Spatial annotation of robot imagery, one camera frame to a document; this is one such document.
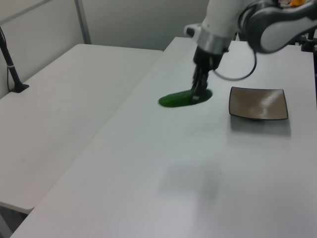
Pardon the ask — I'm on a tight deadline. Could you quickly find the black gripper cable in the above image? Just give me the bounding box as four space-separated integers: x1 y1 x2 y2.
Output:
212 47 259 81

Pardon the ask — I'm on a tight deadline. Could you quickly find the square brown ceramic plate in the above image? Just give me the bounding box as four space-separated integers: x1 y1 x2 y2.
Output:
228 86 290 121

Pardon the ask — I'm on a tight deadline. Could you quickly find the green cucumber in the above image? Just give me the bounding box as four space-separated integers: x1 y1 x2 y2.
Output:
158 89 213 109

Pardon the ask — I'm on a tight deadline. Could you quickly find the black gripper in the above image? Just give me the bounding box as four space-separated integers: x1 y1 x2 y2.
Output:
190 46 230 104

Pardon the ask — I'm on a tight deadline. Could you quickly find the black camera stand with band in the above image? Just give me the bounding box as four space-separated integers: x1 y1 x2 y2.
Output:
0 26 30 94

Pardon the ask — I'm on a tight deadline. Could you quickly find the black clamped camera stand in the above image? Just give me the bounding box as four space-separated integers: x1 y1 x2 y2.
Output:
300 27 317 53

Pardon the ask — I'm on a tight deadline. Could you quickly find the aluminium partition post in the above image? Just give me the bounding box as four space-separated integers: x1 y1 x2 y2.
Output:
74 0 92 45

